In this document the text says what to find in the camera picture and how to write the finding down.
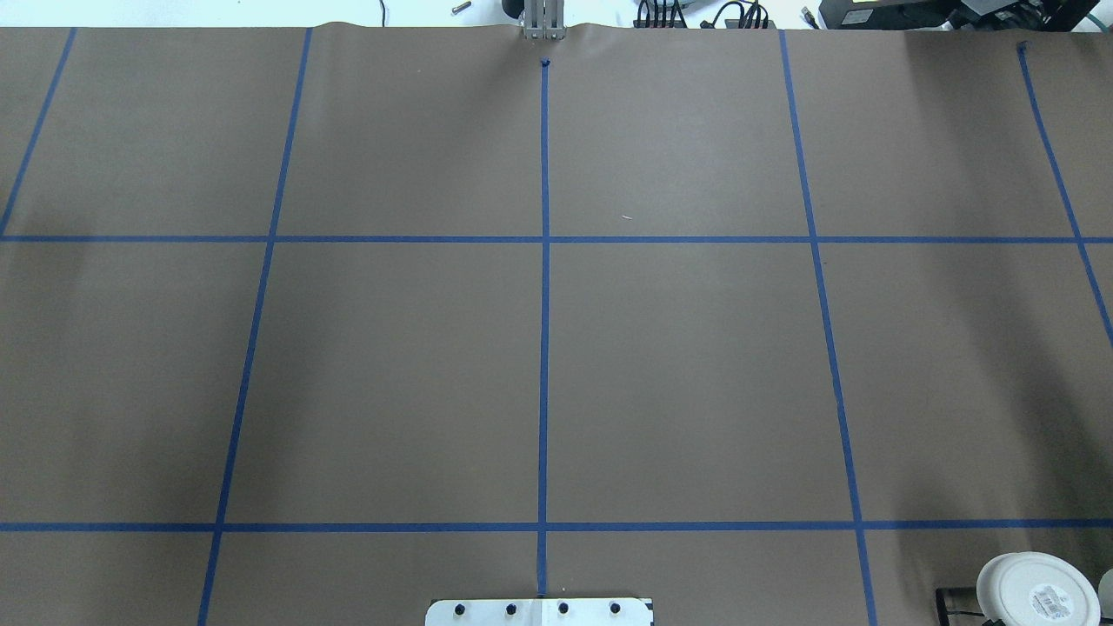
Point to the brown paper table cover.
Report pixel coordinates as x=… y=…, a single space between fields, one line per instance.
x=319 y=326

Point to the white cup on wire rack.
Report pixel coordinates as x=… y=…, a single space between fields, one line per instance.
x=1034 y=588

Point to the aluminium frame post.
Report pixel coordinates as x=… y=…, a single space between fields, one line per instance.
x=543 y=20

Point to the black wire cup rack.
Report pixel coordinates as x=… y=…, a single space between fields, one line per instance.
x=959 y=606

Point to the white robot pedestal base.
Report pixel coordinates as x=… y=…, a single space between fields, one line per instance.
x=542 y=611

